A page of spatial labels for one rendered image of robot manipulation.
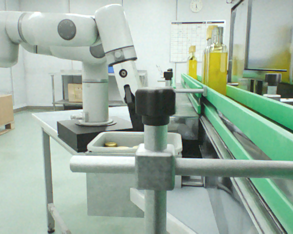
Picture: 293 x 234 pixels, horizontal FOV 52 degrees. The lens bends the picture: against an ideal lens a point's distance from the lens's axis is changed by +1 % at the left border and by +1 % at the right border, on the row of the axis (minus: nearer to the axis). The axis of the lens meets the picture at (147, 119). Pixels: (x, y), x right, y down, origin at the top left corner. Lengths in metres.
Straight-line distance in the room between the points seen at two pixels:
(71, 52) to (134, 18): 5.98
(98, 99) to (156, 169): 0.89
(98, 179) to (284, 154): 0.50
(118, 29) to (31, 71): 6.89
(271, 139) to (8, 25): 0.74
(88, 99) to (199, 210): 0.63
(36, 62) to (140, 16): 2.64
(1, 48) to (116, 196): 0.50
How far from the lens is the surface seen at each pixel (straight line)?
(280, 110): 0.51
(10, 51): 0.91
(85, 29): 0.73
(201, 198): 0.65
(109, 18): 0.73
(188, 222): 0.56
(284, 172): 0.22
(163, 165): 0.20
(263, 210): 0.34
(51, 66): 7.37
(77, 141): 0.97
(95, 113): 1.08
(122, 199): 0.72
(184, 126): 0.84
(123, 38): 0.72
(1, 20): 0.91
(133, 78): 0.70
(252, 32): 1.10
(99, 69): 1.08
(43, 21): 0.77
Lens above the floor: 1.02
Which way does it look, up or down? 10 degrees down
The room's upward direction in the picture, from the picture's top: straight up
